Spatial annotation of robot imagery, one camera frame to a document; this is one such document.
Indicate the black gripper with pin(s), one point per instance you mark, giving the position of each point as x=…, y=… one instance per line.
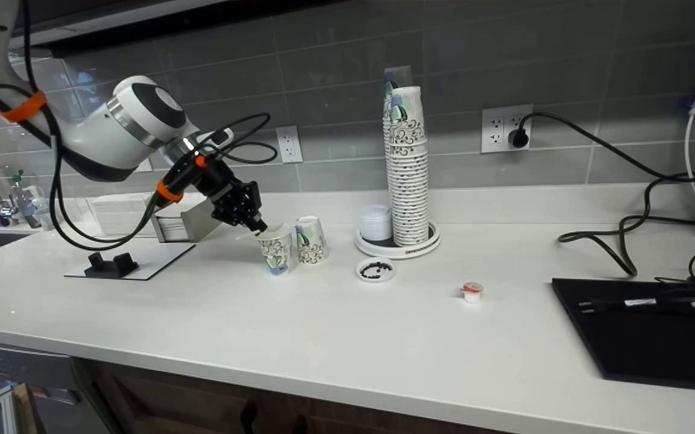
x=211, y=186

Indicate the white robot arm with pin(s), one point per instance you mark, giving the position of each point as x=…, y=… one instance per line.
x=122, y=129

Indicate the patterned paper cup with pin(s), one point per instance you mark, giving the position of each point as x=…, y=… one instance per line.
x=278, y=252
x=312, y=243

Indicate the short white lid stack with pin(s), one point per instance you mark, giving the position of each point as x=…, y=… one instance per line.
x=378, y=226

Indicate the brown coffee beans pile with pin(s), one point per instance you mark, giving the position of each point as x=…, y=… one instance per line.
x=374, y=270

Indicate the white round plastic lid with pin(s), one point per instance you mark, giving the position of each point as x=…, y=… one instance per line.
x=374, y=270

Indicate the white round cup tray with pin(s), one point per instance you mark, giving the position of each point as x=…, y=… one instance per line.
x=398, y=249

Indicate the small creamer cup red lid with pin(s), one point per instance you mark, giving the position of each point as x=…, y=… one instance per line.
x=471, y=292

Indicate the tall stack of paper cups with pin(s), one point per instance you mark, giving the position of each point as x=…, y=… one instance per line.
x=408, y=170

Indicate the black power plug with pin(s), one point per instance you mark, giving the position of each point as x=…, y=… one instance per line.
x=520, y=139

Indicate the white wall outlet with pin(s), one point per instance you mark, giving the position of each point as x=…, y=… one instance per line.
x=290, y=146
x=495, y=129

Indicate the black mount block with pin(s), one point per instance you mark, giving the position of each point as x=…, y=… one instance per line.
x=113, y=267

